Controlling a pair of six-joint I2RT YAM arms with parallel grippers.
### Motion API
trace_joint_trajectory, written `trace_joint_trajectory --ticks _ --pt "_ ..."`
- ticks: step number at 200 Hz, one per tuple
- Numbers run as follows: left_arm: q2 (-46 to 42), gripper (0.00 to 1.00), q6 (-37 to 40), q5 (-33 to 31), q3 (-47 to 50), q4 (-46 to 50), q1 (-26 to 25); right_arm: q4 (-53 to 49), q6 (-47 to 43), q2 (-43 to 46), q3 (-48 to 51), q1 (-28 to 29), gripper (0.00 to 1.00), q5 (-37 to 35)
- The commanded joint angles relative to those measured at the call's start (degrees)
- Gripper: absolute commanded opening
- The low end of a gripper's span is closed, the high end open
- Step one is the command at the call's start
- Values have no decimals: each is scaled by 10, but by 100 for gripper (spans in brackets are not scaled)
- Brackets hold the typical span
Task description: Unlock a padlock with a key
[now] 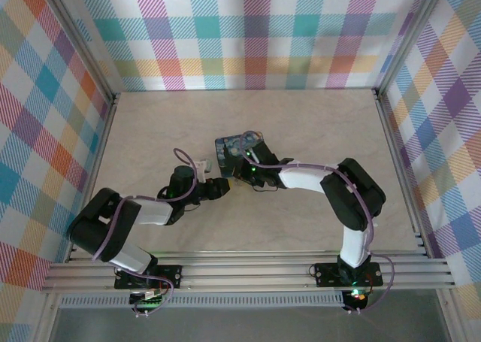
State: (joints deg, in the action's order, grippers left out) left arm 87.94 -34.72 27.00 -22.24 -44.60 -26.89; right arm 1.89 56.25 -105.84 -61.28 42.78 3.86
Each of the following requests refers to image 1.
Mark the dark blue painted box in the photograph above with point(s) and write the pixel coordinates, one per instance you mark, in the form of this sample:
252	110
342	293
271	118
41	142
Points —
225	150

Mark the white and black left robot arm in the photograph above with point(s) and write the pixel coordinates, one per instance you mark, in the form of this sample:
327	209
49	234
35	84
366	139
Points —
90	225

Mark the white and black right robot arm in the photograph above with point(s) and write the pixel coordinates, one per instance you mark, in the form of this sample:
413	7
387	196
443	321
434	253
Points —
349	203

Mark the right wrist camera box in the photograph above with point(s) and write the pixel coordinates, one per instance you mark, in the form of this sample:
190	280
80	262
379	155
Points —
255	155

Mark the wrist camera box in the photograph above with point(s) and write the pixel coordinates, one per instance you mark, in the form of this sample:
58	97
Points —
255	155
206	166

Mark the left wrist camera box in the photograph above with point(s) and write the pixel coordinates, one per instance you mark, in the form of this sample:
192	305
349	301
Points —
206	166

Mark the aluminium mounting rail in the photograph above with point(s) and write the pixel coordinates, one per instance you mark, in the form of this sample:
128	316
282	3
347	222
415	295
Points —
244	272

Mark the aluminium side rail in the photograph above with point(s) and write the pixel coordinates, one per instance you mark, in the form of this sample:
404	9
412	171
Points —
394	150
105	139

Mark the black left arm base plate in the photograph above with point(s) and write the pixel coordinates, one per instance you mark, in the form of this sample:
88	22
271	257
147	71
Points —
169	276

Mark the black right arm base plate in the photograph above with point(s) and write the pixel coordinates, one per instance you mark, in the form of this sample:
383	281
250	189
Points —
327	276

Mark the aluminium corner post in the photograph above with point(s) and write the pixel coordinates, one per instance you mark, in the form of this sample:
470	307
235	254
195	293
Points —
80	45
407	37

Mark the aluminium frame leg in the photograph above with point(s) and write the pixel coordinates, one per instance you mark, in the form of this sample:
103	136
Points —
454	319
47	319

